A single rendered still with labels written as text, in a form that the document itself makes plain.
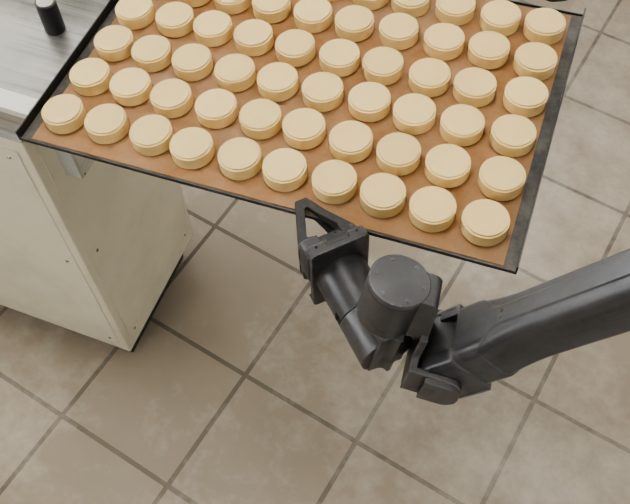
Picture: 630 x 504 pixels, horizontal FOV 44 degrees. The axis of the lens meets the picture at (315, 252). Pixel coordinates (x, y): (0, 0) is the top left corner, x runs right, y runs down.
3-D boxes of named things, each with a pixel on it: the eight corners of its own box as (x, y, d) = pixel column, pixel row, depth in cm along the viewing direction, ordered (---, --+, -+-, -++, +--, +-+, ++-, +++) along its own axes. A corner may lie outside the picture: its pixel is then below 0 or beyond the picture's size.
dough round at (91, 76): (69, 96, 96) (63, 85, 94) (79, 67, 98) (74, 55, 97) (107, 98, 95) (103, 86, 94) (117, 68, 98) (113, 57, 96)
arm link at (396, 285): (453, 409, 75) (464, 336, 80) (492, 353, 66) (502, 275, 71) (335, 374, 76) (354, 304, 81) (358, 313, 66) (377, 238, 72)
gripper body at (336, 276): (306, 292, 85) (336, 347, 82) (303, 243, 77) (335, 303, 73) (359, 270, 87) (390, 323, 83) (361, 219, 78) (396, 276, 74)
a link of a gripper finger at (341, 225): (275, 235, 89) (310, 300, 84) (270, 199, 83) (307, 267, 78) (328, 213, 90) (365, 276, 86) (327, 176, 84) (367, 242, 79)
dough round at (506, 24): (525, 19, 99) (528, 6, 97) (508, 43, 96) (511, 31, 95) (489, 6, 100) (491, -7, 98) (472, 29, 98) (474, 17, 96)
